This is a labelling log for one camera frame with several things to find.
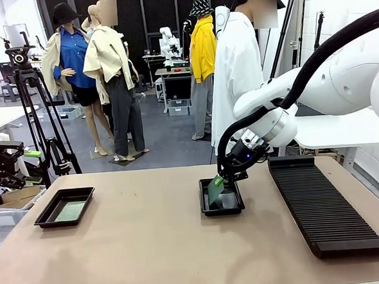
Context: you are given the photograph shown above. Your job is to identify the mannequin in blue shirt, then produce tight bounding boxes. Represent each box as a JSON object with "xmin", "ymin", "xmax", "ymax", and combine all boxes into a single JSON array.
[{"xmin": 37, "ymin": 18, "xmax": 114, "ymax": 160}]

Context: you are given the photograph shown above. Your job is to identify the black ESD tray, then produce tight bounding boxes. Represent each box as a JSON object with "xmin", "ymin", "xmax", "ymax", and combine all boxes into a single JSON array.
[
  {"xmin": 198, "ymin": 176, "xmax": 246, "ymax": 218},
  {"xmin": 31, "ymin": 186, "xmax": 98, "ymax": 229}
]

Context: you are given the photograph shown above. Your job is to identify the small white background robot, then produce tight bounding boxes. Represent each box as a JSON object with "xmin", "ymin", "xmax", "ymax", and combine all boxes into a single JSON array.
[{"xmin": 158, "ymin": 26, "xmax": 181, "ymax": 69}]

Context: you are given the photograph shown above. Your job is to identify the slim black light stand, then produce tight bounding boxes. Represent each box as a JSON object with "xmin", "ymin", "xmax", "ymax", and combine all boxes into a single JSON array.
[{"xmin": 312, "ymin": 10, "xmax": 330, "ymax": 51}]

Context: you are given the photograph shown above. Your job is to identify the small clear storage bin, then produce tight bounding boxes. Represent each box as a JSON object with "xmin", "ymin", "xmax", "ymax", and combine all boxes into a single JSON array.
[{"xmin": 167, "ymin": 98, "xmax": 191, "ymax": 118}]

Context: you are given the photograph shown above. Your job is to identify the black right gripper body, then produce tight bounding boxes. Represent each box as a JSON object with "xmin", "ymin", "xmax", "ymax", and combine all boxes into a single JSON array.
[{"xmin": 223, "ymin": 139, "xmax": 271, "ymax": 176}]

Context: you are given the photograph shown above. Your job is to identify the mannequin in cream jacket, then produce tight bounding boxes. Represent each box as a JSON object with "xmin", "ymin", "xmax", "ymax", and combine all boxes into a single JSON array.
[{"xmin": 78, "ymin": 0, "xmax": 152, "ymax": 165}]

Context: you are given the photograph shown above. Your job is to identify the white neck headphones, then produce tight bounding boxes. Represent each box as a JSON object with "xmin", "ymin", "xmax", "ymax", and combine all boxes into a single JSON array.
[{"xmin": 213, "ymin": 4, "xmax": 233, "ymax": 37}]

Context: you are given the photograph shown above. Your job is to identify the large clear plastic bin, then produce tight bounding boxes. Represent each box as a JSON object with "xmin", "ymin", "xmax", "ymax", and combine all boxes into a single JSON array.
[{"xmin": 0, "ymin": 181, "xmax": 51, "ymax": 254}]

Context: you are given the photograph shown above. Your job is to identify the green circuit board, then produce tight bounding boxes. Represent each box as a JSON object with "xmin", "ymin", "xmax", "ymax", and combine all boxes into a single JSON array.
[
  {"xmin": 53, "ymin": 201, "xmax": 87, "ymax": 222},
  {"xmin": 206, "ymin": 175, "xmax": 227, "ymax": 209}
]

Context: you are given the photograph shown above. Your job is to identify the black slotted board rack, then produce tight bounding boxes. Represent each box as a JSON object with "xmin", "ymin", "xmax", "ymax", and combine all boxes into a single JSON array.
[{"xmin": 267, "ymin": 149, "xmax": 379, "ymax": 262}]

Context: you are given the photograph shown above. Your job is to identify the patterned black bucket hat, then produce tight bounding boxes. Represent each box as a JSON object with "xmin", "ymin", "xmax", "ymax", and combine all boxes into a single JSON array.
[{"xmin": 188, "ymin": 0, "xmax": 215, "ymax": 18}]

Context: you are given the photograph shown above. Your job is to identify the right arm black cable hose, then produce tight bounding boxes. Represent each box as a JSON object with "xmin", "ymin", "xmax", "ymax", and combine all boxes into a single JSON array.
[{"xmin": 207, "ymin": 7, "xmax": 379, "ymax": 179}]

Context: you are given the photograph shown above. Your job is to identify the grey plastic stool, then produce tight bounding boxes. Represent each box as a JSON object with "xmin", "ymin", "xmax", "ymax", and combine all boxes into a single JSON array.
[{"xmin": 1, "ymin": 83, "xmax": 22, "ymax": 103}]

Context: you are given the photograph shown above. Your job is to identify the background desk black panel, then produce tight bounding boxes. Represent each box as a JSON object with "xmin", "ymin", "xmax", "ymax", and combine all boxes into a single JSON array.
[{"xmin": 154, "ymin": 66, "xmax": 195, "ymax": 114}]

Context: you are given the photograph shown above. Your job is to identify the person in white shirt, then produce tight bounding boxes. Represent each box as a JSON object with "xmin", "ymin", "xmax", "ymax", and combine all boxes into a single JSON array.
[{"xmin": 202, "ymin": 0, "xmax": 294, "ymax": 157}]

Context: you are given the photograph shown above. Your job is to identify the black brimmed hat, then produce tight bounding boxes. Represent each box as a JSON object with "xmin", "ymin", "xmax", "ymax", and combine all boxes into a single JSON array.
[{"xmin": 51, "ymin": 2, "xmax": 84, "ymax": 29}]

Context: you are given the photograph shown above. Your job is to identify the black tripod light stand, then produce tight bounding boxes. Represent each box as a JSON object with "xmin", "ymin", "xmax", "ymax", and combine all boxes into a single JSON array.
[{"xmin": 264, "ymin": 0, "xmax": 312, "ymax": 80}]

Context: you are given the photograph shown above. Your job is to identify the brown cardboard box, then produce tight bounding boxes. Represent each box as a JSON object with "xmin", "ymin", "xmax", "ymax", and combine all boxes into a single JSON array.
[{"xmin": 0, "ymin": 184, "xmax": 43, "ymax": 211}]

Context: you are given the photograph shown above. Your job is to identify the mannequin in yellow hoodie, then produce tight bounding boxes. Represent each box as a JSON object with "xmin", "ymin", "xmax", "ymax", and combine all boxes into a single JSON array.
[{"xmin": 184, "ymin": 13, "xmax": 222, "ymax": 142}]

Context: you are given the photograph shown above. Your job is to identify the white board panel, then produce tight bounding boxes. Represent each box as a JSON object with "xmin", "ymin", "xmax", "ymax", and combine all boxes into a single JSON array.
[{"xmin": 3, "ymin": 23, "xmax": 30, "ymax": 48}]

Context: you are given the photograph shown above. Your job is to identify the black camera tripod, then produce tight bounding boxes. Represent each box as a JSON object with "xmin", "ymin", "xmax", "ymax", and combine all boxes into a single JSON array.
[{"xmin": 12, "ymin": 64, "xmax": 84, "ymax": 188}]

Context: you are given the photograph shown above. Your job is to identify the black monitor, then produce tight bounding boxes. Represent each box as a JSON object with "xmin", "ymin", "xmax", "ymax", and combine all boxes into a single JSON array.
[{"xmin": 0, "ymin": 61, "xmax": 15, "ymax": 85}]

